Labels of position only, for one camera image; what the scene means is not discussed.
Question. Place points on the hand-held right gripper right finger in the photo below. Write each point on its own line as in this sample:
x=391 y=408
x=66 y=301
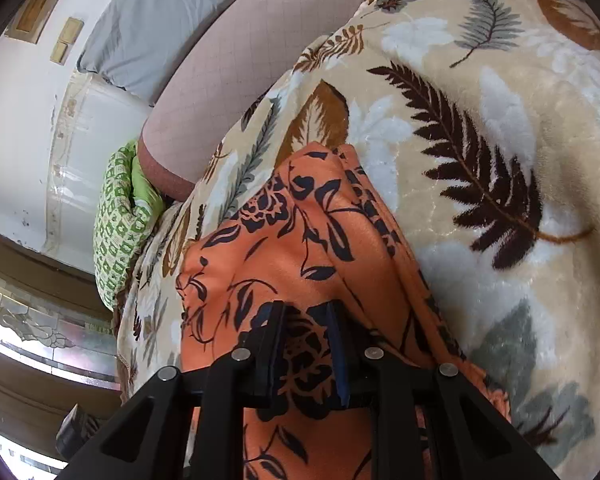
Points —
x=337 y=355

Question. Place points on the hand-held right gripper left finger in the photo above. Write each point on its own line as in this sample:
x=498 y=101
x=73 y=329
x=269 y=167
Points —
x=272 y=360

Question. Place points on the orange floral garment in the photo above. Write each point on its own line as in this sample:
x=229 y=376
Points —
x=290 y=240

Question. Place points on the green checkered pillow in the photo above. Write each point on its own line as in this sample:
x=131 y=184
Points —
x=125 y=220

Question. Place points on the dark object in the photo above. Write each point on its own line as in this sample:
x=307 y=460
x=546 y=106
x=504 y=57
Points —
x=77 y=430

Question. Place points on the stained glass window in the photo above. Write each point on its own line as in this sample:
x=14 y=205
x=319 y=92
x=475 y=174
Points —
x=35 y=325

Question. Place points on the beige leaf print blanket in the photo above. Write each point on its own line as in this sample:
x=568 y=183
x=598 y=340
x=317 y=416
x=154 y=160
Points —
x=480 y=135

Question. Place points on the white headboard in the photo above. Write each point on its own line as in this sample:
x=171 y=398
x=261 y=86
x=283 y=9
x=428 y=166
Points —
x=95 y=150

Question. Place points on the pink and brown bedsheet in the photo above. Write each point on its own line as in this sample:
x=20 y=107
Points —
x=230 y=60

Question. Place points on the grey pillow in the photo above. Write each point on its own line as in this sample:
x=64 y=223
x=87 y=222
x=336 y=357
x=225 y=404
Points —
x=155 y=25

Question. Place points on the beige wall switch plate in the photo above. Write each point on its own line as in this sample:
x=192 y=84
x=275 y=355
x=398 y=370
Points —
x=71 y=30
x=60 y=51

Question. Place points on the wooden wall frame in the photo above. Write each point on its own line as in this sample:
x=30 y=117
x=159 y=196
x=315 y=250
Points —
x=40 y=2

